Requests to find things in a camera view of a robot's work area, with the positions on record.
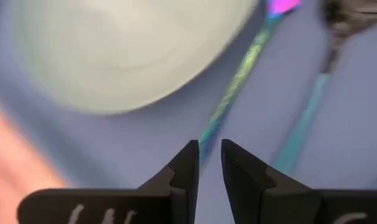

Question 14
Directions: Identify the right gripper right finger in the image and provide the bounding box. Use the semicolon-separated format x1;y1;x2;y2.
221;139;377;224

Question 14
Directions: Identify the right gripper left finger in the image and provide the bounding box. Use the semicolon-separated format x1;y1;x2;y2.
17;139;200;224

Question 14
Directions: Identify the iridescent metal fork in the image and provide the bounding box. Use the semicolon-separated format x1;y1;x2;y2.
271;0;377;175

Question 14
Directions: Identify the iridescent metal spoon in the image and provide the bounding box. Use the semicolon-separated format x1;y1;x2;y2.
198;0;303;167

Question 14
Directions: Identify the pale green plate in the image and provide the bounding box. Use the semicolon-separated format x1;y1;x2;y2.
6;0;261;116

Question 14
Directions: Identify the blue plastic tray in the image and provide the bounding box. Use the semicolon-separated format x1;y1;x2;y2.
0;0;377;224

